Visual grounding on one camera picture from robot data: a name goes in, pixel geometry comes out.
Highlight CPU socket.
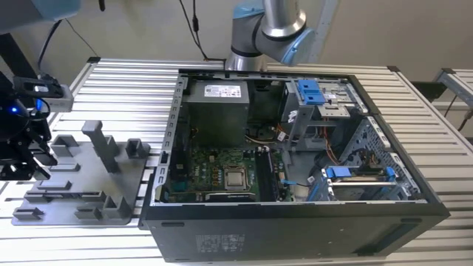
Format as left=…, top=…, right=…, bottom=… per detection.
left=219, top=163, right=253, bottom=193

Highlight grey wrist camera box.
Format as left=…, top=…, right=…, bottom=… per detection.
left=11, top=74, right=75, bottom=113

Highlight yellow white wire bundle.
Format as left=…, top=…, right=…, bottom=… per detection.
left=245, top=126, right=287, bottom=144

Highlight aluminium side table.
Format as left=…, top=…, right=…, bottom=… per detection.
left=430, top=68, right=473, bottom=111

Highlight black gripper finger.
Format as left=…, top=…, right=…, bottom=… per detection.
left=27, top=109, right=58, bottom=167
left=0, top=157, right=51, bottom=181

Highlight green motherboard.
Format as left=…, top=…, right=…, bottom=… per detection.
left=161, top=146, right=295, bottom=203

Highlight orange wires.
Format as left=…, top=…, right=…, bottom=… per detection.
left=319, top=125, right=342, bottom=166

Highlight grey plastic parts rack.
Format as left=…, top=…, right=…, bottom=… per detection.
left=9, top=120, right=151, bottom=227

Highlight thin black wall wire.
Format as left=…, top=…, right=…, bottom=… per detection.
left=65, top=18, right=98, bottom=58

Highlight black graphics card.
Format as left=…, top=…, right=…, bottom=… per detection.
left=194, top=191, right=258, bottom=203

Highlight grey metal drive cage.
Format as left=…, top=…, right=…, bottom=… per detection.
left=281, top=78, right=367, bottom=152

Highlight black RAM slot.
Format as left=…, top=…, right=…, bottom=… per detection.
left=267, top=151, right=281, bottom=202

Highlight thin black hanging cable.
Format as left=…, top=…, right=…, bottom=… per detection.
left=178, top=0, right=207, bottom=61

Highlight blue tipped black wire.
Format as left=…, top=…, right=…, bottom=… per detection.
left=279, top=177, right=319, bottom=188

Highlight silver CPU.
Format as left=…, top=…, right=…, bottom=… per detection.
left=225, top=171, right=247, bottom=191

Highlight hard disk in blue carrier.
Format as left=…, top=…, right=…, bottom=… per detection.
left=319, top=165, right=399, bottom=202

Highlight black PC case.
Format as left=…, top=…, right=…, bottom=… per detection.
left=137, top=68, right=451, bottom=263

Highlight blue drive bay latches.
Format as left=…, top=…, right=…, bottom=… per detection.
left=295, top=79, right=323, bottom=106

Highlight black box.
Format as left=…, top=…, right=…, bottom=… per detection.
left=408, top=81, right=448, bottom=104

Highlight grey power supply unit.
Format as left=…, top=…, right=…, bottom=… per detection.
left=182, top=80, right=251, bottom=148

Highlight dangling dark cables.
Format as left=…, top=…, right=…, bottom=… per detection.
left=442, top=94, right=473, bottom=132

